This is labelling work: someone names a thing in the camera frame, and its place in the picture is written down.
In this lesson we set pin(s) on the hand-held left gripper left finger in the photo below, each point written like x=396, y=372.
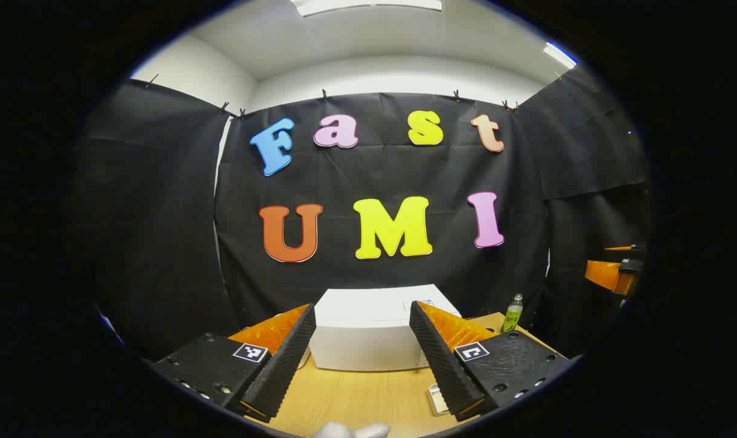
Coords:
x=283, y=365

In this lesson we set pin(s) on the white microwave oven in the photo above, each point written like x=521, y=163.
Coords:
x=368, y=328

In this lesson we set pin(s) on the green drink bottle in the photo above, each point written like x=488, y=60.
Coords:
x=512, y=316

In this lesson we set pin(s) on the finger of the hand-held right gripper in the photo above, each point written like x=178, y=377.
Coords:
x=636, y=249
x=602, y=272

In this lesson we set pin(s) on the small white rectangular tray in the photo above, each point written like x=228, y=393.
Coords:
x=435, y=395

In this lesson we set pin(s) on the ceiling light panel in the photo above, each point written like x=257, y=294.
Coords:
x=560, y=55

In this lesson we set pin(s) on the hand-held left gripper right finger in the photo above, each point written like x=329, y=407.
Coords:
x=444, y=365

